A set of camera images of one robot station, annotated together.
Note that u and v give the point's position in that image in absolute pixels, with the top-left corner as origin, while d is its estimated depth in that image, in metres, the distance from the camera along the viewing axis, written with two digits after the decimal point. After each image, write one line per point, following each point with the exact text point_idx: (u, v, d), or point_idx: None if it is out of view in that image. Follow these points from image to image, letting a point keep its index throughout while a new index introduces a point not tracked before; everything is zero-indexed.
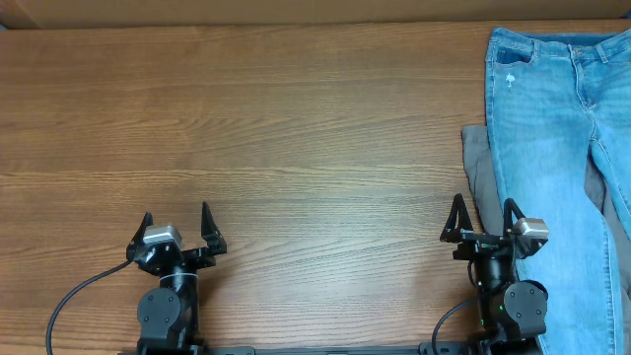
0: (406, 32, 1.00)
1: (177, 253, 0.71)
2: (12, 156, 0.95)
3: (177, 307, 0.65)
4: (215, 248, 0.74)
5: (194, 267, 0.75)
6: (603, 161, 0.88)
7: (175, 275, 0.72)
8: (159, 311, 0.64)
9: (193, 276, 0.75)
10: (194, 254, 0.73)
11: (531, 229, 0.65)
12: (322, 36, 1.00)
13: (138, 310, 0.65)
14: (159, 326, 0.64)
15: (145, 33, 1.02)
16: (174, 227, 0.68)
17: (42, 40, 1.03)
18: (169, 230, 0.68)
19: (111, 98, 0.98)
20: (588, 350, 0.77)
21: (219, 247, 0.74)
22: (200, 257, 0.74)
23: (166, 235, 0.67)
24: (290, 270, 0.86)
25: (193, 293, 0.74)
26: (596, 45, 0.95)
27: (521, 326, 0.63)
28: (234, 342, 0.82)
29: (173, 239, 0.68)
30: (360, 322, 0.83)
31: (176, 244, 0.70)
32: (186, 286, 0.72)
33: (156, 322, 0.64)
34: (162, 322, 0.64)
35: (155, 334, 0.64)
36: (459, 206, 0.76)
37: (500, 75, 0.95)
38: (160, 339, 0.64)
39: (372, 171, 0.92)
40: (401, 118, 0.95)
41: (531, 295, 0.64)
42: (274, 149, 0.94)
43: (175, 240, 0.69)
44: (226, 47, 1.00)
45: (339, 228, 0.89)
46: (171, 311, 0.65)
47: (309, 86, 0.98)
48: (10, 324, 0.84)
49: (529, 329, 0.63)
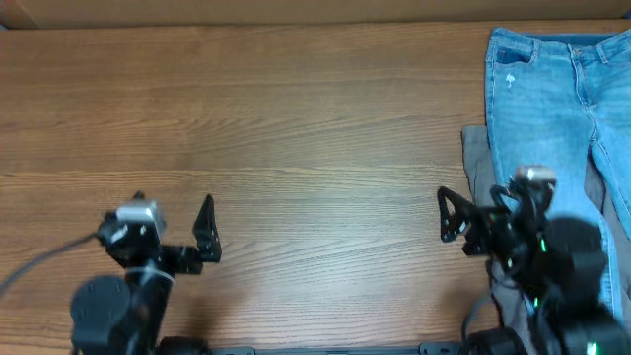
0: (406, 32, 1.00)
1: (156, 242, 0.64)
2: (12, 156, 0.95)
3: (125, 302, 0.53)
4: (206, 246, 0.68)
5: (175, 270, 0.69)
6: (603, 160, 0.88)
7: (143, 270, 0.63)
8: (99, 308, 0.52)
9: (169, 279, 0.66)
10: (176, 251, 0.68)
11: (534, 171, 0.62)
12: (322, 36, 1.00)
13: (74, 303, 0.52)
14: (100, 323, 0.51)
15: (145, 33, 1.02)
16: (160, 207, 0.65)
17: (41, 40, 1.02)
18: (155, 207, 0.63)
19: (111, 98, 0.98)
20: None
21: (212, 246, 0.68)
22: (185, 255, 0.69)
23: (149, 210, 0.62)
24: (290, 270, 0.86)
25: (161, 297, 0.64)
26: (595, 46, 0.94)
27: (576, 261, 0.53)
28: (234, 342, 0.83)
29: (154, 221, 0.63)
30: (360, 322, 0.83)
31: (157, 230, 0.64)
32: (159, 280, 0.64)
33: (95, 322, 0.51)
34: (104, 318, 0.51)
35: (95, 333, 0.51)
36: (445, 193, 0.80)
37: (500, 75, 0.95)
38: (97, 344, 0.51)
39: (372, 171, 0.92)
40: (401, 118, 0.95)
41: (581, 230, 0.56)
42: (274, 149, 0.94)
43: (155, 221, 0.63)
44: (226, 47, 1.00)
45: (339, 228, 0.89)
46: (117, 304, 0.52)
47: (309, 86, 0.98)
48: (9, 324, 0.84)
49: (589, 270, 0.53)
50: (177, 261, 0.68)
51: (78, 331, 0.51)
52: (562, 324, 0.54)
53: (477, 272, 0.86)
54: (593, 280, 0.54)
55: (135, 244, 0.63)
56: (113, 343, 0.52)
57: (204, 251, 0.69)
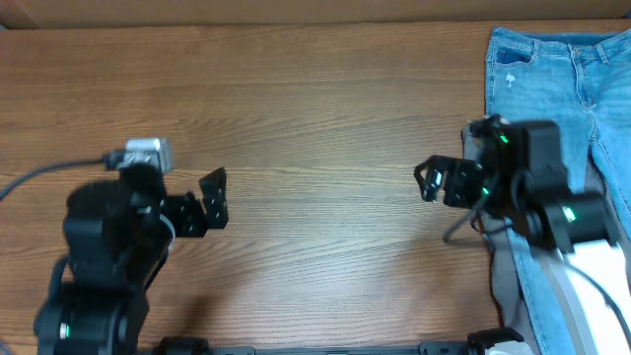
0: (406, 31, 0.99)
1: (157, 178, 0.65)
2: (12, 155, 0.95)
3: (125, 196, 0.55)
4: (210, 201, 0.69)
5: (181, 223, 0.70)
6: (603, 161, 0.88)
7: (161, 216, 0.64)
8: (100, 198, 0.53)
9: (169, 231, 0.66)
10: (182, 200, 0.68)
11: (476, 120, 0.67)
12: (322, 36, 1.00)
13: (72, 197, 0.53)
14: (93, 214, 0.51)
15: (145, 33, 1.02)
16: (170, 149, 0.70)
17: (41, 40, 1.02)
18: (164, 142, 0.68)
19: (111, 98, 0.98)
20: None
21: (217, 200, 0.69)
22: (187, 204, 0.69)
23: (157, 142, 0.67)
24: (289, 270, 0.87)
25: (157, 237, 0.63)
26: (595, 46, 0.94)
27: (532, 132, 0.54)
28: (235, 342, 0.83)
29: (162, 150, 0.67)
30: (360, 322, 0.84)
31: (160, 163, 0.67)
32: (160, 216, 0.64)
33: (88, 212, 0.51)
34: (99, 208, 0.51)
35: (87, 222, 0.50)
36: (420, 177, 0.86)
37: (501, 75, 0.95)
38: (89, 235, 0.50)
39: (372, 171, 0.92)
40: (401, 118, 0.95)
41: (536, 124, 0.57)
42: (274, 149, 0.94)
43: (161, 151, 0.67)
44: (226, 47, 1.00)
45: (339, 228, 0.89)
46: (113, 198, 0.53)
47: (309, 86, 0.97)
48: (9, 324, 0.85)
49: (542, 144, 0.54)
50: (180, 213, 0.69)
51: (75, 219, 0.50)
52: (535, 198, 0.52)
53: (478, 272, 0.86)
54: (551, 158, 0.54)
55: (138, 174, 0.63)
56: (107, 239, 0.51)
57: (208, 209, 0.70)
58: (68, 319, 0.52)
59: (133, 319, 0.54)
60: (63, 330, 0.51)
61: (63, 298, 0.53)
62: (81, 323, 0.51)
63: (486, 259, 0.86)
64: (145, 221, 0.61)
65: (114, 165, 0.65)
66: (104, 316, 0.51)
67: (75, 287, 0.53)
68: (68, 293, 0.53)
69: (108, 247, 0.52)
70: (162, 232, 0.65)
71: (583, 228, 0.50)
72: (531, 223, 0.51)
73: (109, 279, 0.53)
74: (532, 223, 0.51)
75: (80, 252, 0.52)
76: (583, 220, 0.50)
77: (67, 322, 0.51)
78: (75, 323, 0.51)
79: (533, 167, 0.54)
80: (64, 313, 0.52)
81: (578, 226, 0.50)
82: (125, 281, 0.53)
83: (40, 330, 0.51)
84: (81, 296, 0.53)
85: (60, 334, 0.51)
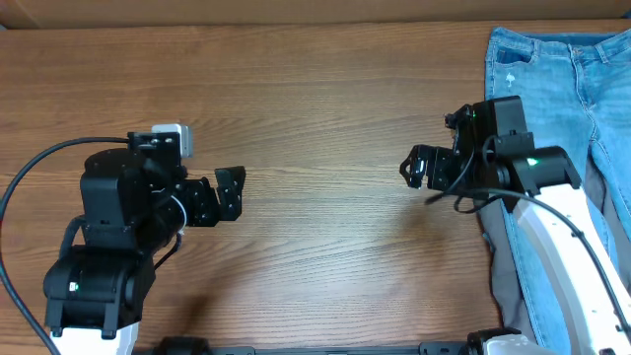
0: (406, 31, 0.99)
1: (176, 160, 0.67)
2: (12, 156, 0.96)
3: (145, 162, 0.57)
4: (224, 190, 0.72)
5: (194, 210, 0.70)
6: (603, 161, 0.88)
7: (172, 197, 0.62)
8: (115, 161, 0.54)
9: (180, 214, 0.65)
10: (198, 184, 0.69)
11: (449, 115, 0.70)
12: (322, 36, 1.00)
13: (93, 158, 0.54)
14: (111, 171, 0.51)
15: (145, 33, 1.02)
16: (189, 134, 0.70)
17: (41, 40, 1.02)
18: (184, 127, 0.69)
19: (111, 98, 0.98)
20: None
21: (230, 190, 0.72)
22: (202, 189, 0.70)
23: (178, 127, 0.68)
24: (289, 270, 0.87)
25: (170, 219, 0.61)
26: (596, 46, 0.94)
27: (495, 103, 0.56)
28: (235, 342, 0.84)
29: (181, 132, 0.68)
30: (360, 322, 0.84)
31: (179, 146, 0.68)
32: (171, 195, 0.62)
33: (105, 172, 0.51)
34: (117, 166, 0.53)
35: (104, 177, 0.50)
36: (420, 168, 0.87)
37: (500, 75, 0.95)
38: (105, 190, 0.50)
39: (372, 171, 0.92)
40: (401, 118, 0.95)
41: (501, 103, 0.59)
42: (274, 149, 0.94)
43: (179, 133, 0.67)
44: (226, 47, 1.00)
45: (339, 228, 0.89)
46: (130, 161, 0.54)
47: (309, 86, 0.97)
48: (11, 324, 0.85)
49: (510, 111, 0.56)
50: (195, 198, 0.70)
51: (93, 177, 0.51)
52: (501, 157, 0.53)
53: (477, 272, 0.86)
54: (518, 123, 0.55)
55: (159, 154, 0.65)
56: (122, 196, 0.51)
57: (222, 198, 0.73)
58: (77, 277, 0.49)
59: (142, 280, 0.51)
60: (74, 287, 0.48)
61: (74, 258, 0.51)
62: (91, 278, 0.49)
63: (486, 259, 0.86)
64: (162, 198, 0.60)
65: (139, 144, 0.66)
66: (112, 271, 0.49)
67: (88, 249, 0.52)
68: (76, 256, 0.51)
69: (124, 202, 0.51)
70: (174, 213, 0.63)
71: (549, 178, 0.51)
72: (499, 176, 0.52)
73: (120, 240, 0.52)
74: (502, 177, 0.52)
75: (94, 210, 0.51)
76: (547, 171, 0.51)
77: (77, 279, 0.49)
78: (85, 282, 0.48)
79: (501, 130, 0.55)
80: (74, 269, 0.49)
81: (542, 176, 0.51)
82: (134, 243, 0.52)
83: (48, 289, 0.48)
84: (91, 257, 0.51)
85: (71, 289, 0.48)
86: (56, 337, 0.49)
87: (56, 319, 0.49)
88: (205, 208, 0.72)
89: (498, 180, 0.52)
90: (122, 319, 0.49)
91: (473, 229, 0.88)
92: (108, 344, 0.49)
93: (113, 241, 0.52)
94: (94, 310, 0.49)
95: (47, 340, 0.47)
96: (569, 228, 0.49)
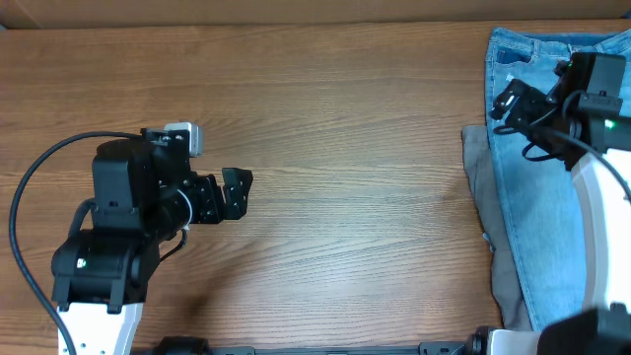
0: (406, 32, 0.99)
1: (185, 156, 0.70)
2: (12, 156, 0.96)
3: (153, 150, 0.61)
4: (230, 188, 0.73)
5: (200, 207, 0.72)
6: None
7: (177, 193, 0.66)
8: (125, 147, 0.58)
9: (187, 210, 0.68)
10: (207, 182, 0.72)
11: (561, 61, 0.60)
12: (322, 36, 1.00)
13: (102, 145, 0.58)
14: (120, 155, 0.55)
15: (145, 33, 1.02)
16: (200, 134, 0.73)
17: (40, 40, 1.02)
18: (196, 127, 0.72)
19: (111, 98, 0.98)
20: None
21: (237, 188, 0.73)
22: (209, 187, 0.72)
23: (189, 126, 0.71)
24: (290, 270, 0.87)
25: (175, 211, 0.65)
26: (596, 45, 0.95)
27: (597, 56, 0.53)
28: (235, 342, 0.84)
29: (193, 130, 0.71)
30: (360, 322, 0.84)
31: (189, 144, 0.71)
32: (176, 190, 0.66)
33: (114, 156, 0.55)
34: (125, 151, 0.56)
35: (112, 160, 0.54)
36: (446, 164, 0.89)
37: (500, 75, 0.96)
38: (113, 173, 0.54)
39: (372, 171, 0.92)
40: (401, 118, 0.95)
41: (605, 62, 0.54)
42: (274, 149, 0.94)
43: (191, 131, 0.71)
44: (226, 47, 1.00)
45: (339, 228, 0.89)
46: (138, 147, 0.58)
47: (309, 86, 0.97)
48: (10, 324, 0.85)
49: (607, 71, 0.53)
50: (202, 195, 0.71)
51: (103, 159, 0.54)
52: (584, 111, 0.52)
53: (477, 272, 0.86)
54: (611, 84, 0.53)
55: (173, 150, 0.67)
56: (131, 179, 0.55)
57: (229, 197, 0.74)
58: (85, 254, 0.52)
59: (146, 261, 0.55)
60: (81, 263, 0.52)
61: (84, 237, 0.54)
62: (98, 256, 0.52)
63: (486, 259, 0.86)
64: (168, 191, 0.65)
65: (151, 139, 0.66)
66: (119, 250, 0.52)
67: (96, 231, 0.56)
68: (86, 236, 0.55)
69: (134, 184, 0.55)
70: (181, 206, 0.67)
71: (621, 143, 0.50)
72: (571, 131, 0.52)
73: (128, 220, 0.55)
74: (574, 133, 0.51)
75: (104, 191, 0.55)
76: (625, 134, 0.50)
77: (85, 256, 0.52)
78: (93, 259, 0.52)
79: (591, 86, 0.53)
80: (82, 248, 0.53)
81: (618, 139, 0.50)
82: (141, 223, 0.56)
83: (58, 266, 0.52)
84: (100, 238, 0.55)
85: (78, 265, 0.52)
86: (63, 312, 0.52)
87: (63, 294, 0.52)
88: (211, 205, 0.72)
89: (567, 136, 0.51)
90: (128, 294, 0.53)
91: (473, 229, 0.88)
92: (113, 318, 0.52)
93: (123, 224, 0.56)
94: (100, 287, 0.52)
95: (55, 317, 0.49)
96: (621, 190, 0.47)
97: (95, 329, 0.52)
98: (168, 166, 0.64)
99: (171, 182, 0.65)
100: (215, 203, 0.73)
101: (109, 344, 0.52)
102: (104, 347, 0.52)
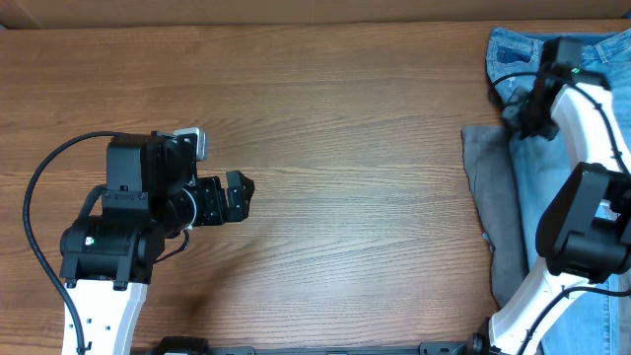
0: (406, 31, 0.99)
1: (192, 158, 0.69)
2: (11, 156, 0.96)
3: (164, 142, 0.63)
4: (233, 190, 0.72)
5: (204, 208, 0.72)
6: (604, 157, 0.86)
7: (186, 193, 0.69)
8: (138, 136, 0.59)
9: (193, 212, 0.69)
10: (211, 180, 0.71)
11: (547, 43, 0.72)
12: (322, 36, 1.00)
13: (118, 134, 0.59)
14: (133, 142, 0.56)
15: (145, 33, 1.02)
16: (207, 139, 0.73)
17: (41, 40, 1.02)
18: (203, 132, 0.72)
19: (111, 98, 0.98)
20: (582, 343, 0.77)
21: (239, 191, 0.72)
22: (213, 186, 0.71)
23: (197, 130, 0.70)
24: (289, 270, 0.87)
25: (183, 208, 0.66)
26: (595, 45, 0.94)
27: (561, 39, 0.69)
28: (235, 342, 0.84)
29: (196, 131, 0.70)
30: (360, 322, 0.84)
31: (196, 148, 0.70)
32: (181, 188, 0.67)
33: (129, 143, 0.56)
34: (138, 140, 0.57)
35: (127, 146, 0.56)
36: (465, 143, 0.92)
37: (500, 74, 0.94)
38: (127, 159, 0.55)
39: (372, 171, 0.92)
40: (401, 118, 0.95)
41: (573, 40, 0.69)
42: (274, 149, 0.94)
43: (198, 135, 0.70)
44: (226, 47, 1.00)
45: (339, 228, 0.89)
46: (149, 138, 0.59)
47: (308, 86, 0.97)
48: (10, 324, 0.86)
49: (570, 48, 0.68)
50: (206, 195, 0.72)
51: (117, 145, 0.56)
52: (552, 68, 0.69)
53: (477, 272, 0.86)
54: (575, 56, 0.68)
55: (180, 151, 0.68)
56: (145, 165, 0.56)
57: (230, 198, 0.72)
58: (94, 232, 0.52)
59: (153, 243, 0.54)
60: (90, 242, 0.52)
61: (94, 218, 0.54)
62: (105, 236, 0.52)
63: (486, 259, 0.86)
64: (174, 188, 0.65)
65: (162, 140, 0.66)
66: (126, 231, 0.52)
67: (105, 213, 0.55)
68: (96, 218, 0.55)
69: (145, 169, 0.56)
70: (186, 204, 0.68)
71: (589, 83, 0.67)
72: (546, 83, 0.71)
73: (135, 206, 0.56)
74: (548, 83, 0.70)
75: (115, 176, 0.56)
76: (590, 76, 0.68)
77: (93, 235, 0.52)
78: (101, 237, 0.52)
79: (559, 59, 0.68)
80: (91, 226, 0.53)
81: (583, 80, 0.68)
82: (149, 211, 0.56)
83: (65, 245, 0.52)
84: (108, 220, 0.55)
85: (86, 244, 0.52)
86: (70, 289, 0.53)
87: (71, 271, 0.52)
88: (215, 207, 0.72)
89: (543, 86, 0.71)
90: (134, 273, 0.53)
91: (473, 229, 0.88)
92: (120, 295, 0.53)
93: (130, 207, 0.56)
94: (106, 266, 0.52)
95: (61, 290, 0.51)
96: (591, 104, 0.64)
97: (99, 305, 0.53)
98: (175, 161, 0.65)
99: (176, 179, 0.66)
100: (219, 205, 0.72)
101: (114, 320, 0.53)
102: (109, 323, 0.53)
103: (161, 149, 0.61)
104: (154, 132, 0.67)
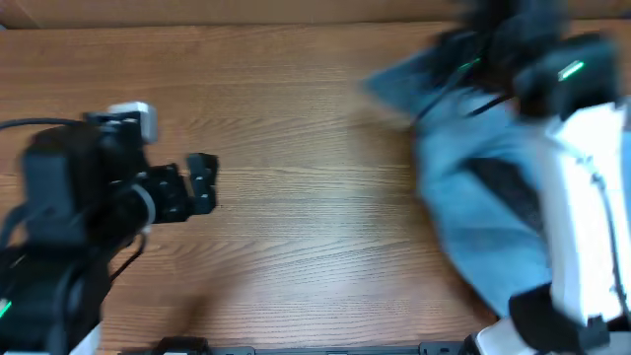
0: (406, 32, 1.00)
1: (137, 140, 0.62)
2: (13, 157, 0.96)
3: (100, 140, 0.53)
4: (197, 177, 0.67)
5: (163, 203, 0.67)
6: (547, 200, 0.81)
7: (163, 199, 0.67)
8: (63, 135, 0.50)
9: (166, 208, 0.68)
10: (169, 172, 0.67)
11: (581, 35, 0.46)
12: (322, 36, 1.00)
13: (41, 134, 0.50)
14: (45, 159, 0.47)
15: (145, 33, 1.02)
16: (156, 115, 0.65)
17: (41, 40, 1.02)
18: (151, 108, 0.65)
19: (111, 98, 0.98)
20: None
21: (204, 178, 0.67)
22: (171, 179, 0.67)
23: (140, 106, 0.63)
24: (289, 270, 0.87)
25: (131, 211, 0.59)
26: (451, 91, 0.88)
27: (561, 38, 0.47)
28: (234, 342, 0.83)
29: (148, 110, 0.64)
30: (360, 322, 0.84)
31: (143, 129, 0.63)
32: (132, 185, 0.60)
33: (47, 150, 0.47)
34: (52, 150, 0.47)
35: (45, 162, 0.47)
36: None
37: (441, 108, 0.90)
38: (46, 176, 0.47)
39: (372, 171, 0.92)
40: (401, 118, 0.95)
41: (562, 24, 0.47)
42: (274, 149, 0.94)
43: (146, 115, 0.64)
44: (226, 47, 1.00)
45: (339, 229, 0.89)
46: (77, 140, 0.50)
47: (308, 86, 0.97)
48: None
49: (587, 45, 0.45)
50: (164, 189, 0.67)
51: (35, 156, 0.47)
52: (524, 48, 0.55)
53: None
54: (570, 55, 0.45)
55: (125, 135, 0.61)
56: (66, 186, 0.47)
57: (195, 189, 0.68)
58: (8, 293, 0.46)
59: (90, 284, 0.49)
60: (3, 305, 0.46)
61: (17, 253, 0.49)
62: (22, 296, 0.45)
63: None
64: (123, 187, 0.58)
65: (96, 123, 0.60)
66: (48, 279, 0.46)
67: (28, 246, 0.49)
68: (19, 250, 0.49)
69: (74, 188, 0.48)
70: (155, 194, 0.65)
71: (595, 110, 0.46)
72: (522, 82, 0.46)
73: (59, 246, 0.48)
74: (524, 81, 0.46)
75: (37, 197, 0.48)
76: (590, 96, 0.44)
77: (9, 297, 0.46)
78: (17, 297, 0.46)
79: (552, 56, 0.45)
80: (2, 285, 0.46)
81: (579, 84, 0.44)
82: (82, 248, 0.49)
83: None
84: (34, 254, 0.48)
85: None
86: None
87: None
88: (175, 201, 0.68)
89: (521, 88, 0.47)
90: (71, 335, 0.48)
91: None
92: None
93: (60, 237, 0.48)
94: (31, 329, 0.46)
95: None
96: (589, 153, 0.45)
97: None
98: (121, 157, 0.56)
99: (127, 177, 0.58)
100: (179, 199, 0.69)
101: None
102: None
103: (97, 150, 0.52)
104: (19, 169, 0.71)
